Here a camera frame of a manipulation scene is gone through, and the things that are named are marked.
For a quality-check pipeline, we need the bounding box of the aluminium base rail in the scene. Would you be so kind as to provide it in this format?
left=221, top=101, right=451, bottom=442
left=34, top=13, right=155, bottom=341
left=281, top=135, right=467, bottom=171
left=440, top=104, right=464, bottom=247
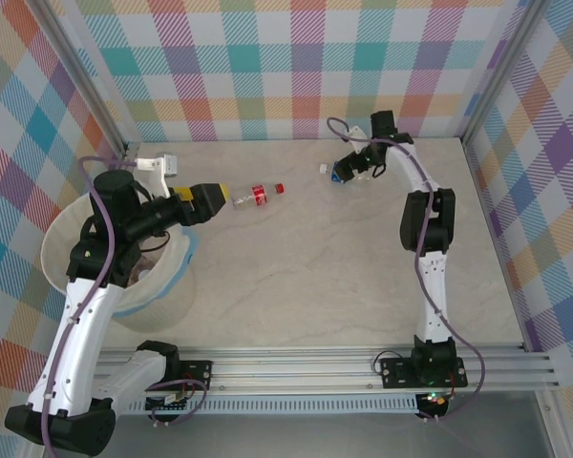
left=93, top=343, right=561, bottom=397

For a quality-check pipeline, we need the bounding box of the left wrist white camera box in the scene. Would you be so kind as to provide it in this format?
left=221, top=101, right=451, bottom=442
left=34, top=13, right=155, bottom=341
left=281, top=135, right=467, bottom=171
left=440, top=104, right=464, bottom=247
left=134, top=152, right=180, bottom=198

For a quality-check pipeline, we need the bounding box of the white bin liner blue trim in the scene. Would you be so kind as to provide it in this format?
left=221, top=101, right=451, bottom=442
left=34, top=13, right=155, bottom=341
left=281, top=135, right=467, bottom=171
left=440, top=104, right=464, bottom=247
left=40, top=193, right=198, bottom=320

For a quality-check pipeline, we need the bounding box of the grey metal panel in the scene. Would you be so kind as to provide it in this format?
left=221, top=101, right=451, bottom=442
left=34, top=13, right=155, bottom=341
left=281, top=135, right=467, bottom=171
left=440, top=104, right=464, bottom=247
left=42, top=412, right=555, bottom=458

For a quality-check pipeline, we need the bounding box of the white plastic bin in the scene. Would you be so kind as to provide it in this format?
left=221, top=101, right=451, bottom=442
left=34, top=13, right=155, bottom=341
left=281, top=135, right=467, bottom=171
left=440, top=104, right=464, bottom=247
left=40, top=193, right=198, bottom=334

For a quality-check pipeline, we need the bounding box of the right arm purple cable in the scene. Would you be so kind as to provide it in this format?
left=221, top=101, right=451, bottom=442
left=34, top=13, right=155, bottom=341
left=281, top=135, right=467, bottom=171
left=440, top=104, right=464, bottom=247
left=327, top=116, right=487, bottom=424

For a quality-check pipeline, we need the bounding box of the clear bottle red label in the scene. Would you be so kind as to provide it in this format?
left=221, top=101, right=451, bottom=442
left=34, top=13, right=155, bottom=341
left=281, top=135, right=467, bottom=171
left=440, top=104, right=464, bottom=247
left=228, top=181, right=287, bottom=212

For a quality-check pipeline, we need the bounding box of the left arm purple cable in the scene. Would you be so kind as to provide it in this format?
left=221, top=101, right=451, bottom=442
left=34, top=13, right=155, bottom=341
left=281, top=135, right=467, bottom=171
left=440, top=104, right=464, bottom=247
left=37, top=155, right=209, bottom=458

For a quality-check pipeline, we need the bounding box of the aluminium frame post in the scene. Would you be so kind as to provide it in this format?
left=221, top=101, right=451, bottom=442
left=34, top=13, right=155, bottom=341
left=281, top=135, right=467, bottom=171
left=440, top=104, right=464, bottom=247
left=37, top=0, right=142, bottom=158
left=459, top=0, right=553, bottom=144

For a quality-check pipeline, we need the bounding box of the small circuit board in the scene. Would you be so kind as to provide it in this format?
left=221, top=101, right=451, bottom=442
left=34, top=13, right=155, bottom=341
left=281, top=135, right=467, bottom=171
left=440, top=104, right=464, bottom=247
left=144, top=393, right=191, bottom=414
left=418, top=390, right=451, bottom=412

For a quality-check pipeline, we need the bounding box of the clear bottle blue white label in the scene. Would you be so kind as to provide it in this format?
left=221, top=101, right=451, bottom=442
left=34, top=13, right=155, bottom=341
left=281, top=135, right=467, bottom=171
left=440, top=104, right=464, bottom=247
left=318, top=161, right=373, bottom=186

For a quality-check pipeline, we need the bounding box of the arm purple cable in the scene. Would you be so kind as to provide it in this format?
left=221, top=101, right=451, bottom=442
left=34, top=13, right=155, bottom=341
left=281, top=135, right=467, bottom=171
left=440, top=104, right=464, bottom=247
left=327, top=116, right=487, bottom=424
left=37, top=155, right=209, bottom=458

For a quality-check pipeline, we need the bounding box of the slotted grey cable duct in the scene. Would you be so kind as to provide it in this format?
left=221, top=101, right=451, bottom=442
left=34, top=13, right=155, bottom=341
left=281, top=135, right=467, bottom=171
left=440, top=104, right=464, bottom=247
left=112, top=398, right=421, bottom=416

